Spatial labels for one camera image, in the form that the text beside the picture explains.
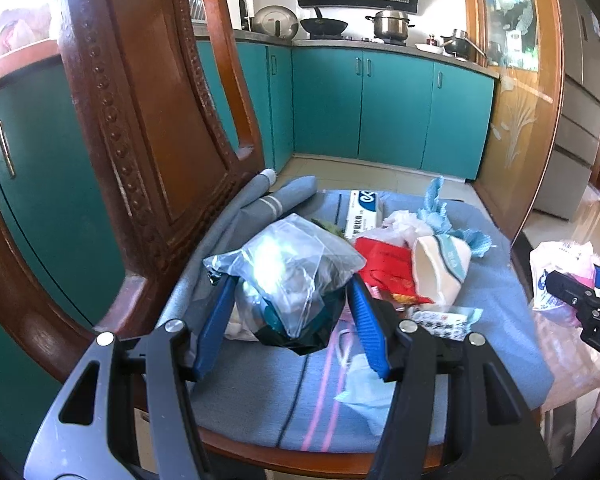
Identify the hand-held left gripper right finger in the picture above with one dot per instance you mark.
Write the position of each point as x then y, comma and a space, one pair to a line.
367, 320

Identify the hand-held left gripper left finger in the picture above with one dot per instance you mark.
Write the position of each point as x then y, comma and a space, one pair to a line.
215, 320

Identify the red snack packet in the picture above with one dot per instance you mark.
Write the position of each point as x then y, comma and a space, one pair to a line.
385, 265

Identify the dark green plastic bag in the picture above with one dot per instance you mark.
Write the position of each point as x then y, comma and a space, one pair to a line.
305, 335

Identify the clear plastic zip bag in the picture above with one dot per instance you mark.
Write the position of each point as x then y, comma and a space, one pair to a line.
280, 260

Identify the white plastic bag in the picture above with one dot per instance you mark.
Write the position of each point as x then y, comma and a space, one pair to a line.
405, 222

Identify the blue paper towel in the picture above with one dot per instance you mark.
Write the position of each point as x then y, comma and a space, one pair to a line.
435, 205

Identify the white crumpled tissue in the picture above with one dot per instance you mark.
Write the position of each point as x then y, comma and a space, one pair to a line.
365, 390

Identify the small printed wrapper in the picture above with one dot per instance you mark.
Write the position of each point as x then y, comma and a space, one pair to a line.
445, 325

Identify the white teal paper cup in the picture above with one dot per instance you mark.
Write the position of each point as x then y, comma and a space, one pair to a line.
440, 270

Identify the white and blue ointment box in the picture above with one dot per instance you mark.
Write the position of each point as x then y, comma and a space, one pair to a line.
362, 210

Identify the blue-grey striped cloth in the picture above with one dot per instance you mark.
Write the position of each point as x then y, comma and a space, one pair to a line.
490, 285

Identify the grey refrigerator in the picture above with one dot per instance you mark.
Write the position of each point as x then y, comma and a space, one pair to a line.
572, 110

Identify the wooden glass sliding door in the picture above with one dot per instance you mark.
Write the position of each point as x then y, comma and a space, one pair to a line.
525, 125

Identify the teal kitchen base cabinets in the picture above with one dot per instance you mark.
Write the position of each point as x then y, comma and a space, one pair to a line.
390, 105

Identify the teal cabinet door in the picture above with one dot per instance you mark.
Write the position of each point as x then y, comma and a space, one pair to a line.
45, 185

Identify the carved wooden chair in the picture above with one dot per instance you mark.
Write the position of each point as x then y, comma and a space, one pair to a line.
145, 110

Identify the white plate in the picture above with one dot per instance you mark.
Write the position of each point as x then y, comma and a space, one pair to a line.
429, 48

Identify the small black pot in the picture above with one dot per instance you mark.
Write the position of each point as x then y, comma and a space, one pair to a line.
457, 45

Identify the steel cooking pot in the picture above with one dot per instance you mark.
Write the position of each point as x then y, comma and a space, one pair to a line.
390, 25

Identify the black wok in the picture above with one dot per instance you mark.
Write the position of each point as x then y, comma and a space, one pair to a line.
322, 24

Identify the silver pot lid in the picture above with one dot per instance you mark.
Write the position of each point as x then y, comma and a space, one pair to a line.
275, 22

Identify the dish rack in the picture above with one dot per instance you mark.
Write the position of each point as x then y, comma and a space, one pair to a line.
205, 5

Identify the white electric kettle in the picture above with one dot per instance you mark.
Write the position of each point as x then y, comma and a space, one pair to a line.
237, 5

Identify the pale pink bundle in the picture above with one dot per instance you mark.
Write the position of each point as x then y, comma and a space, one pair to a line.
22, 30

